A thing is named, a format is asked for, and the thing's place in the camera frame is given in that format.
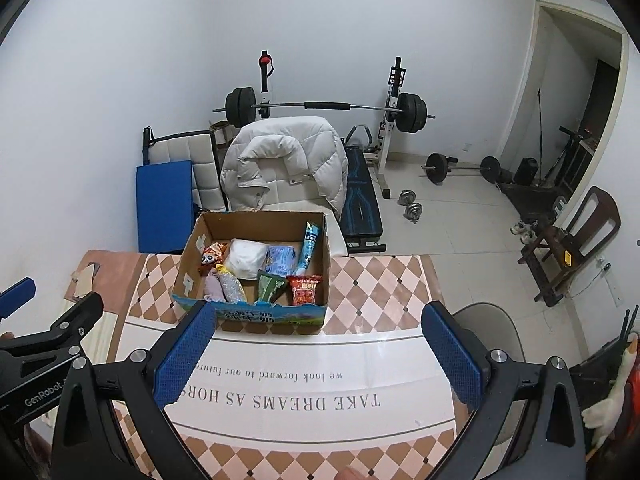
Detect crushed clear plastic bottle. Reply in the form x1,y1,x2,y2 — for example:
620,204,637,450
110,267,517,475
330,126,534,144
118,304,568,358
216,266,247,304

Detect grey round chair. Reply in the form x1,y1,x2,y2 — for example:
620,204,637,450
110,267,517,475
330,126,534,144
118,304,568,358
445,301,526,441

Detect short barbell with black plates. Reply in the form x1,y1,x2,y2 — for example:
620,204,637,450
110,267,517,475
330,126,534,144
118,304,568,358
422,152,502,186

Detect white plastic bag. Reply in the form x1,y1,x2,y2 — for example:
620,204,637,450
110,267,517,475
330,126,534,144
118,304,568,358
224,239,270,279

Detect white goose plush toy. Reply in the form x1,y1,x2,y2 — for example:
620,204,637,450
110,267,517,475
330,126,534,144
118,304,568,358
582,332,640,453

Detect thin black bar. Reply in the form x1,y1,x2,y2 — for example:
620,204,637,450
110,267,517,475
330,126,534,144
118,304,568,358
536,88,546,153

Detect black speaker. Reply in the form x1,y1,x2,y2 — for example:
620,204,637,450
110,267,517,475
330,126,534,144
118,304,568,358
514,157,540,186

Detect black treadmill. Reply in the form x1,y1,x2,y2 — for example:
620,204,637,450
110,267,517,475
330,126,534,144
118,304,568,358
500,182,568,221

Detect long blue white packet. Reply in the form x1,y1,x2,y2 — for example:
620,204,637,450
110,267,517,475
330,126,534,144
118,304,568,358
295,221,326,277

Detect dark wooden door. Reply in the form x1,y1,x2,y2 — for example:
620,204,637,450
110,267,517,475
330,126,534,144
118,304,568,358
580,57,621,136

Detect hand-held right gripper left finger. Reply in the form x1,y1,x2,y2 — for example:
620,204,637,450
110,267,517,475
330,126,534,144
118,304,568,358
50,300,217,480

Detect blue tissue pack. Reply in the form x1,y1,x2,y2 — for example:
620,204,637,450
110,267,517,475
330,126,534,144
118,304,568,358
265,244,302,278

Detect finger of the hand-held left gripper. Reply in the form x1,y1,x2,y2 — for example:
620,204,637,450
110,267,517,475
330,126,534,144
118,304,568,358
0,276,37,318
0,291,104,361

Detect printed cardboard box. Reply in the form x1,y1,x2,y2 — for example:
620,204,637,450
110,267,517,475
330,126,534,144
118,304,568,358
171,210,332,333

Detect diamond pattern tablecloth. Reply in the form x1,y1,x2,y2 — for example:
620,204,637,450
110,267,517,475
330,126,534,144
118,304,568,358
30,250,481,480

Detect blue folded mat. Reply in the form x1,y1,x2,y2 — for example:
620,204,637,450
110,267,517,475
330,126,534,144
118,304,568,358
134,160,197,256

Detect green foil packet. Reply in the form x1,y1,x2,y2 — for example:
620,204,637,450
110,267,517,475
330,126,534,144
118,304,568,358
256,270,290,306

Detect dark wooden chair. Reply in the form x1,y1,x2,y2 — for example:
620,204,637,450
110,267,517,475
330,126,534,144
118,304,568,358
517,185,622,308

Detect black kick scooter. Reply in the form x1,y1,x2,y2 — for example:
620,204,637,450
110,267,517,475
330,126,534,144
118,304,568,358
542,127,601,186

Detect racked barbell with black plates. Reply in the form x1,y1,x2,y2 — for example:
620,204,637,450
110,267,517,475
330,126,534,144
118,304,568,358
212,87,436,133

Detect panda print snack packet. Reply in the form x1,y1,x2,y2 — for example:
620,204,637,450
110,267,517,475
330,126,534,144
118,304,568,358
199,241,230,275

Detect white puffer jacket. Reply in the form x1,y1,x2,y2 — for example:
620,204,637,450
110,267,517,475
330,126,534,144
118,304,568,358
221,116,350,221

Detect black blue weight bench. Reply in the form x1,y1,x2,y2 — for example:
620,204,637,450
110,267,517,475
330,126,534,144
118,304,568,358
340,124,387,253

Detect white leather chair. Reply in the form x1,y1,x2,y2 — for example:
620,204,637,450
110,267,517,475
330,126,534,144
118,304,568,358
260,180,347,257

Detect white cushioned chair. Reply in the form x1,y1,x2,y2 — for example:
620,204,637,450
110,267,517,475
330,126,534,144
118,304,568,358
141,127,231,213

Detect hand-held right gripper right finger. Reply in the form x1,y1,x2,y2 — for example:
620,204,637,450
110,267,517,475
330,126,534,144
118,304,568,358
421,301,586,480

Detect red snack packet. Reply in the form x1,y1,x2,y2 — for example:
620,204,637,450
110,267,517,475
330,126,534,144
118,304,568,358
286,275,323,307

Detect flat cardboard piece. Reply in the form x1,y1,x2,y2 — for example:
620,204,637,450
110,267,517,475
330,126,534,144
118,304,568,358
70,260,101,301

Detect white barbell rack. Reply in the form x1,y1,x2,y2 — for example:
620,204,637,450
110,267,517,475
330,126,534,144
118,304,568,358
257,50,406,198

